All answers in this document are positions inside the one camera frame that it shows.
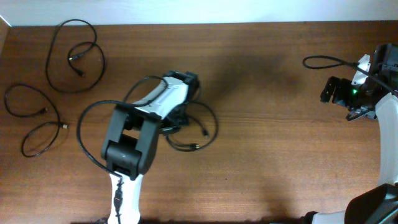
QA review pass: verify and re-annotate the black USB cable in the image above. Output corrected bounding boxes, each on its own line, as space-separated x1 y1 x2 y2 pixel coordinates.
164 100 220 153
45 19 106 94
3 82 69 158

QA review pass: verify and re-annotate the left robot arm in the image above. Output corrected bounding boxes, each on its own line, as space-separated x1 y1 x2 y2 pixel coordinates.
101 71 200 223

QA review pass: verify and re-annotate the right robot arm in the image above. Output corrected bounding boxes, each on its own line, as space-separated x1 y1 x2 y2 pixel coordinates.
300 43 397 224

